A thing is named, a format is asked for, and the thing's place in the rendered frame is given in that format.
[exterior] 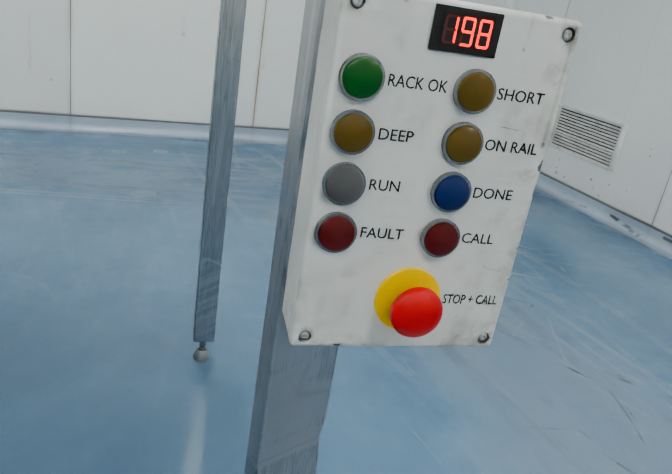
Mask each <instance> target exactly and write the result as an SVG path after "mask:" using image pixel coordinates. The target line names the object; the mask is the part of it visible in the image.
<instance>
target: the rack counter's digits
mask: <svg viewBox="0 0 672 474"><path fill-rule="evenodd" d="M495 23H496V20H494V19H488V18H482V17H476V16H470V15H464V14H458V13H452V12H445V16H444V21H443V26H442V31H441V36H440V40H439V44H442V45H449V46H455V47H462V48H469V49H475V50H482V51H489V48H490V44H491V40H492V36H493V32H494V27H495Z"/></svg>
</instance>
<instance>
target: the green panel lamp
mask: <svg viewBox="0 0 672 474"><path fill-rule="evenodd" d="M382 81H383V72H382V68H381V66H380V64H379V63H378V62H377V61H376V60H375V59H373V58H371V57H368V56H360V57H356V58H354V59H353V60H351V61H350V62H349V63H348V64H347V65H346V67H345V69H344V71H343V75H342V82H343V86H344V88H345V90H346V92H347V93H348V94H349V95H351V96H352V97H354V98H357V99H365V98H369V97H371V96H373V95H374V94H375V93H376V92H377V91H378V90H379V88H380V86H381V84H382Z"/></svg>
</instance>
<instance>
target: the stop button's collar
mask: <svg viewBox="0 0 672 474"><path fill-rule="evenodd" d="M415 287H425V288H429V289H431V290H433V291H434V292H435V293H436V294H437V295H438V297H439V298H440V289H439V285H438V283H437V281H436V280H435V279H434V277H433V276H432V275H431V274H430V273H428V272H427V271H425V270H422V269H419V268H405V269H401V270H398V271H396V272H394V273H392V274H391V275H389V276H388V277H387V278H386V279H385V280H384V281H383V282H382V283H381V284H380V286H379V287H378V289H377V291H376V294H375V297H374V308H375V312H376V314H377V316H378V317H379V319H380V320H381V321H382V323H384V324H385V325H386V326H388V327H390V328H393V326H392V324H391V322H390V318H389V313H390V308H391V305H392V303H393V302H394V300H395V299H396V298H397V297H398V296H399V295H400V294H401V293H403V292H404V291H406V290H408V289H411V288H415ZM448 296H450V298H449V302H448V303H450V299H451V296H454V294H448ZM456 296H459V300H458V301H457V302H454V299H455V297H456ZM463 296H465V295H462V297H461V301H460V295H458V294H457V295H455V296H454V298H453V302H454V303H455V304H456V303H458V302H459V301H460V304H461V302H462V300H464V299H465V298H466V296H465V297H464V298H463ZM480 296H481V297H483V296H482V295H479V296H478V297H480ZM478 297H477V298H476V303H477V304H482V303H483V302H486V304H487V295H486V296H485V298H486V300H485V298H484V299H483V301H482V303H481V302H480V303H478V302H477V299H478ZM462 298H463V299H462Z"/></svg>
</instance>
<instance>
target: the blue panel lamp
mask: <svg viewBox="0 0 672 474"><path fill-rule="evenodd" d="M469 194H470V188H469V184H468V182H467V181H466V179H465V178H463V177H461V176H458V175H451V176H448V177H446V178H444V179H443V180H442V181H441V182H440V183H439V184H438V185H437V187H436V190H435V194H434V198H435V202H436V204H437V205H438V206H439V207H440V208H441V209H443V210H447V211H451V210H456V209H459V208H460V207H462V206H463V205H464V204H465V203H466V201H467V200H468V198H469Z"/></svg>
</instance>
